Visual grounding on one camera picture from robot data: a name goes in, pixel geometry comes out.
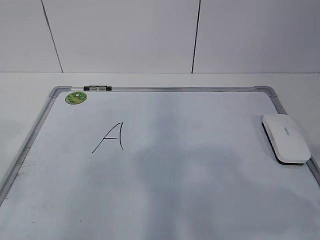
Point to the white whiteboard eraser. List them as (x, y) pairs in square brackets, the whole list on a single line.
[(288, 144)]

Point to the aluminium framed whiteboard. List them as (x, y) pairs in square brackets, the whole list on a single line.
[(158, 164)]

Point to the black and white board clip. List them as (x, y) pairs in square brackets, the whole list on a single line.
[(98, 88)]

